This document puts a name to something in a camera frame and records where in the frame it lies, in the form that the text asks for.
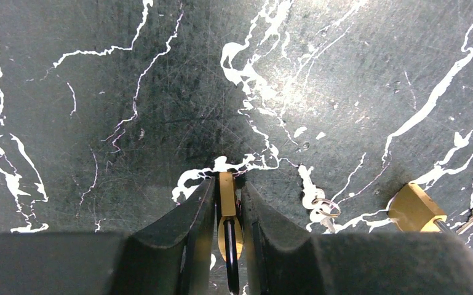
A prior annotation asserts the silver key on table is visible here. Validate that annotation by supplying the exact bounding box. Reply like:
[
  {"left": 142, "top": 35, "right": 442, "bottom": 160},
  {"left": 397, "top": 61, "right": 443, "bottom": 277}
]
[{"left": 309, "top": 198, "right": 341, "bottom": 234}]

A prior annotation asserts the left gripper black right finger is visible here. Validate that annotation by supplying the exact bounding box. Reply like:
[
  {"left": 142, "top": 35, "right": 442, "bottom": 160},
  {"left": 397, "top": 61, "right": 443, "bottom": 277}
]
[{"left": 242, "top": 183, "right": 473, "bottom": 294}]

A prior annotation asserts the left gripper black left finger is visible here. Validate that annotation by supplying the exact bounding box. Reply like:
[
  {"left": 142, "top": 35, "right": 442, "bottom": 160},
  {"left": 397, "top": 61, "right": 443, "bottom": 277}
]
[{"left": 0, "top": 179, "right": 216, "bottom": 294}]

